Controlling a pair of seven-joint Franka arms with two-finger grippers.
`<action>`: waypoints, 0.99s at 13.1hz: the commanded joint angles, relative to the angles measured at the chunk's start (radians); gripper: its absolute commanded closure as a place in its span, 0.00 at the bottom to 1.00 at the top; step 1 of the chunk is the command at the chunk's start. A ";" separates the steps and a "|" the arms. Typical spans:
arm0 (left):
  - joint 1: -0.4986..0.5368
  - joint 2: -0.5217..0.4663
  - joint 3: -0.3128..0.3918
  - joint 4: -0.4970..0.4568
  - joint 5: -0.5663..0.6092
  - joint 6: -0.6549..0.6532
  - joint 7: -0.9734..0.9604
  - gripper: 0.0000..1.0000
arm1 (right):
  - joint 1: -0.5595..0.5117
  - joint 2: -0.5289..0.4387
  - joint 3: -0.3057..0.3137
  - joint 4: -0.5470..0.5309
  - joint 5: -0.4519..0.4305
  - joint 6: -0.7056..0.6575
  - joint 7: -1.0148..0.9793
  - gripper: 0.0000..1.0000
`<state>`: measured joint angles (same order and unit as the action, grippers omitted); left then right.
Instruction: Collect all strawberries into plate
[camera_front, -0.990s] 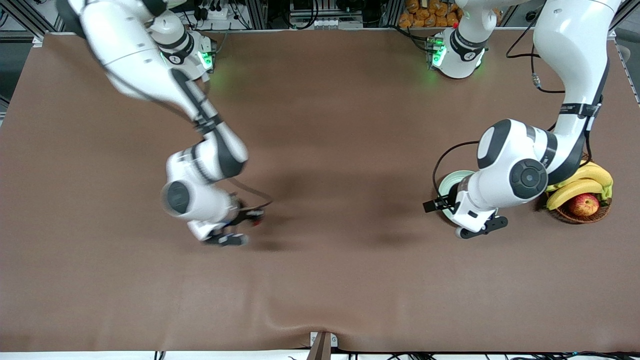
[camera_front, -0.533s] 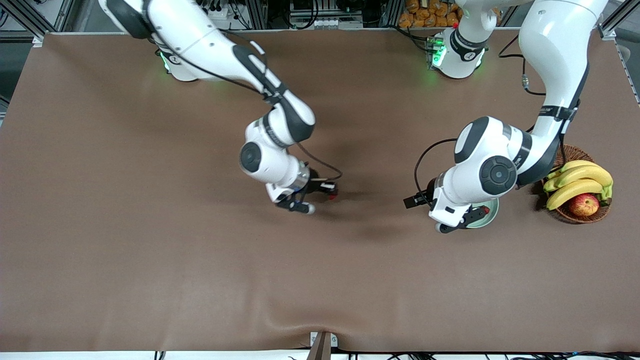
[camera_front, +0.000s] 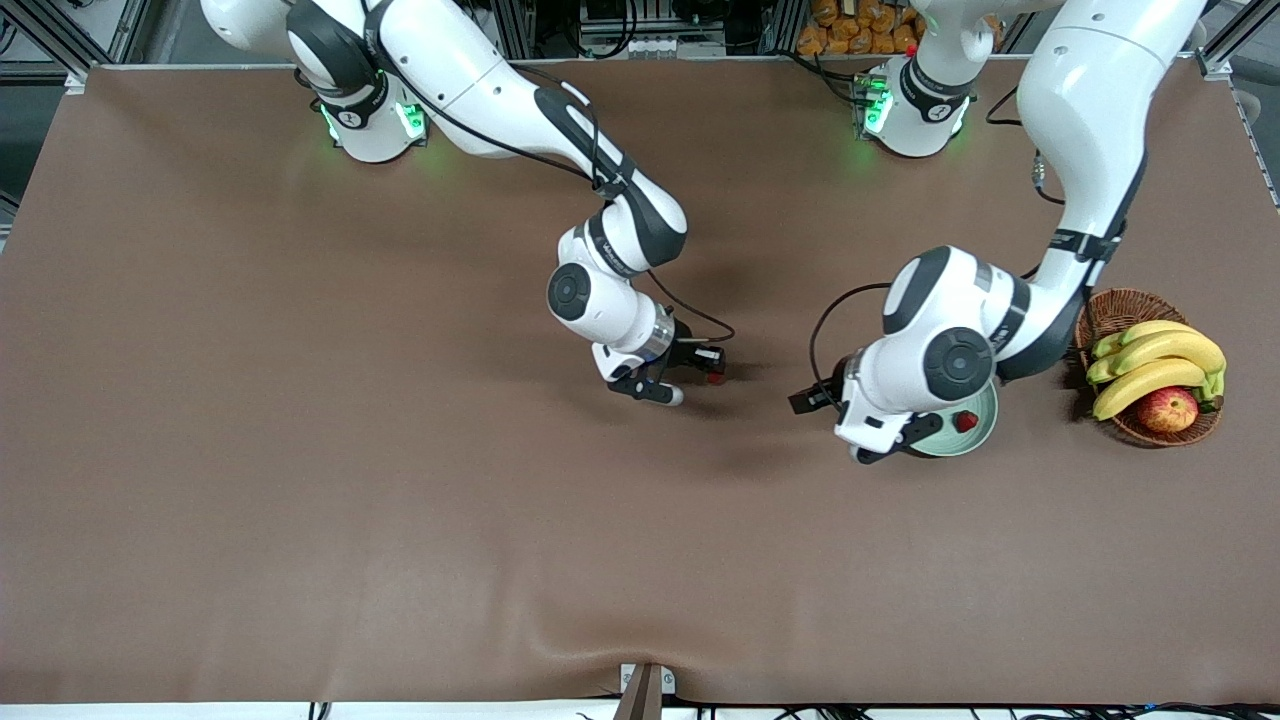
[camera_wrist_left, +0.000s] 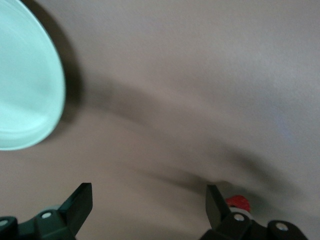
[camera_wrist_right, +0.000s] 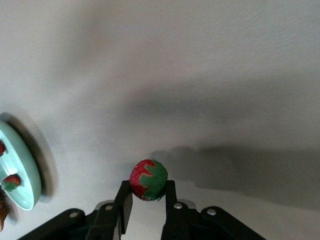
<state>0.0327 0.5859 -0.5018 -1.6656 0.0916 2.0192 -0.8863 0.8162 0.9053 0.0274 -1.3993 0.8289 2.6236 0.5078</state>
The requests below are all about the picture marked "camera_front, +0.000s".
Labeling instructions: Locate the brown camera pole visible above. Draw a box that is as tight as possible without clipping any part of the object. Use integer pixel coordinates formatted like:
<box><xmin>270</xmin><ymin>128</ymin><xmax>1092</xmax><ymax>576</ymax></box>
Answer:
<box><xmin>612</xmin><ymin>665</ymin><xmax>664</xmax><ymax>720</ymax></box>

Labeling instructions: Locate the metal clamp bracket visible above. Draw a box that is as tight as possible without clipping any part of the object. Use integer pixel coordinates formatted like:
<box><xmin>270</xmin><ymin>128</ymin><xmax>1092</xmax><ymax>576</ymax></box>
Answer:
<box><xmin>619</xmin><ymin>662</ymin><xmax>677</xmax><ymax>695</ymax></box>

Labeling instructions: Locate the aluminium frame post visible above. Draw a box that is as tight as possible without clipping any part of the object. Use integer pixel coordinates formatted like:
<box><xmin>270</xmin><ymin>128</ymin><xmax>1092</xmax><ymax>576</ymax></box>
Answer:
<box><xmin>0</xmin><ymin>0</ymin><xmax>93</xmax><ymax>96</ymax></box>
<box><xmin>1205</xmin><ymin>0</ymin><xmax>1280</xmax><ymax>81</ymax></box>

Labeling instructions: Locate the yellow banana bunch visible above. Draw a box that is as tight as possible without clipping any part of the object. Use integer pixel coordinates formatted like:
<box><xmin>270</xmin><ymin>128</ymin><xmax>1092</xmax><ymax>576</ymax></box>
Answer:
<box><xmin>1086</xmin><ymin>319</ymin><xmax>1228</xmax><ymax>422</ymax></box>

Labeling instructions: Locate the brown table mat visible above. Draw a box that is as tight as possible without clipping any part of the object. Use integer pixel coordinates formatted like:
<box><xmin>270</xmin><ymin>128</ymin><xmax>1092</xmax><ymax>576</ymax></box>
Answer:
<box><xmin>0</xmin><ymin>58</ymin><xmax>1280</xmax><ymax>706</ymax></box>

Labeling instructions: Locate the brown wicker basket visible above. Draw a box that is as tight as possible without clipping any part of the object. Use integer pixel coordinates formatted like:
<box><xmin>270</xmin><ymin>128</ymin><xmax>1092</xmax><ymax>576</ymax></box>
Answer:
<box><xmin>1075</xmin><ymin>288</ymin><xmax>1223</xmax><ymax>448</ymax></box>

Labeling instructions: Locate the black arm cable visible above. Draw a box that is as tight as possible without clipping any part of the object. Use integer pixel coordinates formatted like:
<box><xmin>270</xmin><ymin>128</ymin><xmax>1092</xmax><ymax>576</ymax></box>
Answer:
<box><xmin>808</xmin><ymin>85</ymin><xmax>1121</xmax><ymax>391</ymax></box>
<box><xmin>365</xmin><ymin>0</ymin><xmax>738</xmax><ymax>346</ymax></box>

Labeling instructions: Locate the red apple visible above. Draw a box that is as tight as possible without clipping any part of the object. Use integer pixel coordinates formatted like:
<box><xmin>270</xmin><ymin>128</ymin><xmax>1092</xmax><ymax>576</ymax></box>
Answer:
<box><xmin>1136</xmin><ymin>386</ymin><xmax>1200</xmax><ymax>434</ymax></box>

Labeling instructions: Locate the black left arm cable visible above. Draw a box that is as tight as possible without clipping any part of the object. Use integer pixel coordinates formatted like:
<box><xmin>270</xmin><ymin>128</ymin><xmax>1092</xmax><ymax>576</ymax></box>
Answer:
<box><xmin>808</xmin><ymin>85</ymin><xmax>1121</xmax><ymax>391</ymax></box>

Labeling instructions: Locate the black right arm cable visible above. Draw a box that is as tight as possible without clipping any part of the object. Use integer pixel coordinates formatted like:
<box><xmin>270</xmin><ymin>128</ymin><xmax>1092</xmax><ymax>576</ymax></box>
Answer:
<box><xmin>365</xmin><ymin>0</ymin><xmax>738</xmax><ymax>346</ymax></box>

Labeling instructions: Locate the orange snack pile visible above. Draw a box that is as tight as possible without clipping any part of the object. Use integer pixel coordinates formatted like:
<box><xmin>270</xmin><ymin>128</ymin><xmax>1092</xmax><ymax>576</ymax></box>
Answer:
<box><xmin>797</xmin><ymin>0</ymin><xmax>923</xmax><ymax>57</ymax></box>

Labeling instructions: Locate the pale green round plate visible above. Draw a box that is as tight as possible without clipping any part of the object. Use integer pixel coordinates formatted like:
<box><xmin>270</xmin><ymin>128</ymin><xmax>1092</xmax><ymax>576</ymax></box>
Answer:
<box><xmin>905</xmin><ymin>378</ymin><xmax>999</xmax><ymax>459</ymax></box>

